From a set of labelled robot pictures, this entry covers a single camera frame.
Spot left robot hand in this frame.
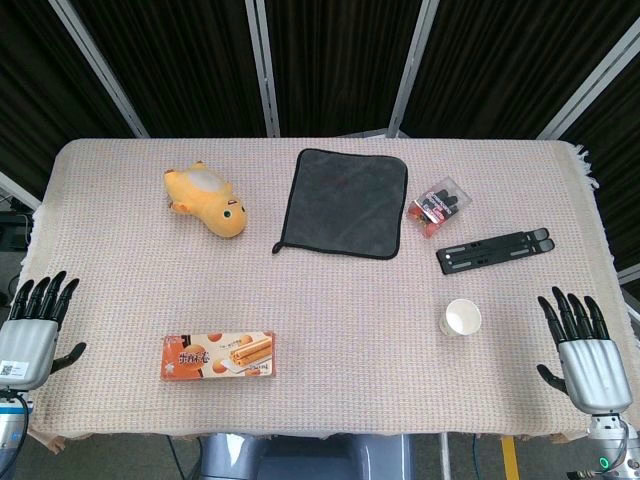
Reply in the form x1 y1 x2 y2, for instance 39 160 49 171
0 270 87 391

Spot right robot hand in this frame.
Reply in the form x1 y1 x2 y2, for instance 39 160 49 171
536 286 634 415

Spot white paper cup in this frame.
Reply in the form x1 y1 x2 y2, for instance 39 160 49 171
439 298 482 337

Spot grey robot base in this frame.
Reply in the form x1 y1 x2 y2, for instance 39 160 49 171
198 433 416 480

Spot black folding stand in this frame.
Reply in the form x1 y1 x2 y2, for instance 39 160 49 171
435 227 556 275

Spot orange egg roll box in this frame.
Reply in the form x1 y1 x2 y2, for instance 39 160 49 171
159 330 277 381

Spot clear pack of black items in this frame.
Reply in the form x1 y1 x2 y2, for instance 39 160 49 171
407 176 473 240

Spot orange plush toy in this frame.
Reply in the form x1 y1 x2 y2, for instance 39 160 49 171
164 160 248 240

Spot beige woven tablecloth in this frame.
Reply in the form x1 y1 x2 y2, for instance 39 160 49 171
16 137 640 444

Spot grey microfibre cloth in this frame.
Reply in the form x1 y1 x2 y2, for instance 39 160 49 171
271 148 409 261

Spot black curtain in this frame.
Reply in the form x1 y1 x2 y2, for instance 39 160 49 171
0 0 640 201

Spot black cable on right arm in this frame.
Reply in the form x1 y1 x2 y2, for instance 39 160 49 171
617 412 640 474

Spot white frame post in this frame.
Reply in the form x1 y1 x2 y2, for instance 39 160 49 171
386 0 441 139
534 19 640 141
48 0 150 139
244 0 282 138

